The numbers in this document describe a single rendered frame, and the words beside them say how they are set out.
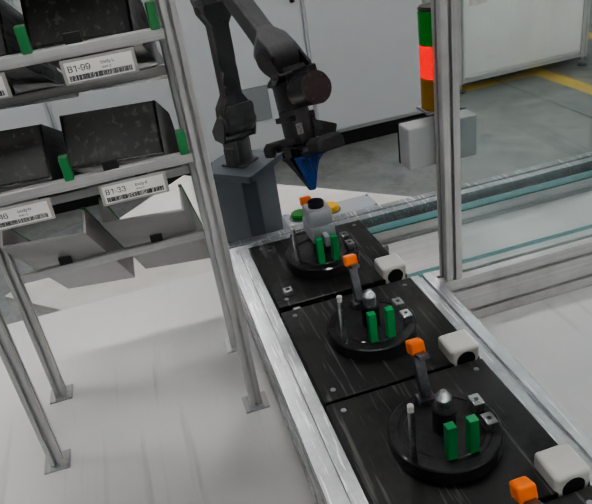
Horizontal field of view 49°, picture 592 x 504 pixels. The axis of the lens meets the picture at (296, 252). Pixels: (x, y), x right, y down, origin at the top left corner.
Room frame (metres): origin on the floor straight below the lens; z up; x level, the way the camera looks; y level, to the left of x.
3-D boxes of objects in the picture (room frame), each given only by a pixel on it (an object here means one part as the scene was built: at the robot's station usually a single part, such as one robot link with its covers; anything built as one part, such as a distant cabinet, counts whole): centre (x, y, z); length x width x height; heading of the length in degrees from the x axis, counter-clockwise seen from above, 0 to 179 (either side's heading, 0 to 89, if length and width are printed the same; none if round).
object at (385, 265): (1.00, -0.16, 0.97); 0.05 x 0.05 x 0.04; 11
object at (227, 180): (1.42, 0.09, 0.96); 0.15 x 0.15 x 0.20; 57
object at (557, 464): (0.59, -0.15, 1.01); 0.24 x 0.24 x 0.13; 11
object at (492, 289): (1.11, -0.35, 0.91); 0.84 x 0.28 x 0.10; 101
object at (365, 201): (1.30, -0.09, 0.93); 0.21 x 0.07 x 0.06; 101
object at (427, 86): (1.00, -0.26, 1.28); 0.05 x 0.05 x 0.05
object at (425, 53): (1.00, -0.26, 1.33); 0.05 x 0.05 x 0.05
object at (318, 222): (1.07, -0.05, 1.06); 0.08 x 0.04 x 0.07; 12
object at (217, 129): (1.42, 0.09, 1.15); 0.09 x 0.07 x 0.06; 119
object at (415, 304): (0.83, -0.10, 1.01); 0.24 x 0.24 x 0.13; 11
